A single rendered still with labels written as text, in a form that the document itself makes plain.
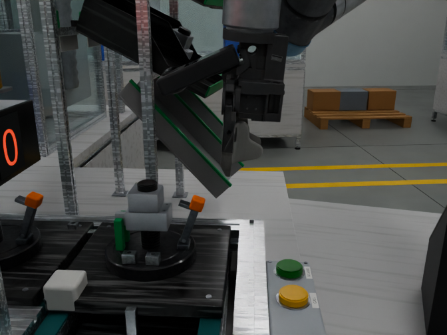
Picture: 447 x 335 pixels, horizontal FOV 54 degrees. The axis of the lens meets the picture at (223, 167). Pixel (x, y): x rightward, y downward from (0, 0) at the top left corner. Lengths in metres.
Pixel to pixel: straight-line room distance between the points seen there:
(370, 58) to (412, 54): 0.88
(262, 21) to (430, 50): 9.85
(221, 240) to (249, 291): 0.13
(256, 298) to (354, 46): 9.17
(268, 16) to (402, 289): 0.55
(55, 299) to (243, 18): 0.44
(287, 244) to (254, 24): 0.55
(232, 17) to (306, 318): 0.39
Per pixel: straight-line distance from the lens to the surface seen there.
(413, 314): 0.84
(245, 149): 0.63
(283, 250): 0.96
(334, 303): 0.82
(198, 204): 0.65
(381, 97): 6.47
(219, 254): 0.72
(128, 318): 0.62
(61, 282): 0.65
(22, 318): 0.66
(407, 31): 10.12
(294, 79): 4.64
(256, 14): 0.58
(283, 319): 0.60
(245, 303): 0.63
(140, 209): 0.66
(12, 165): 0.50
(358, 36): 9.72
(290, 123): 4.72
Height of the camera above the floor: 1.32
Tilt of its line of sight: 19 degrees down
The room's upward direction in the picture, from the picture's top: straight up
